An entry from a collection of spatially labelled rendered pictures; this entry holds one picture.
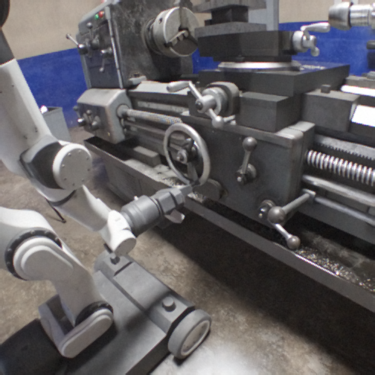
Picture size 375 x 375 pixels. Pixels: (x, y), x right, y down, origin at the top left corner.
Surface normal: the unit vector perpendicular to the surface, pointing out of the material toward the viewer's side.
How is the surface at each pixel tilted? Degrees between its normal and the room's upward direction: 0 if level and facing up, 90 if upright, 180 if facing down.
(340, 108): 90
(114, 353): 0
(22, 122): 94
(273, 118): 90
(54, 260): 90
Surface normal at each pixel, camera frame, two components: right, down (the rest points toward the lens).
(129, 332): -0.10, -0.84
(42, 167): 0.88, 0.23
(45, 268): 0.73, 0.29
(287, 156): -0.74, 0.42
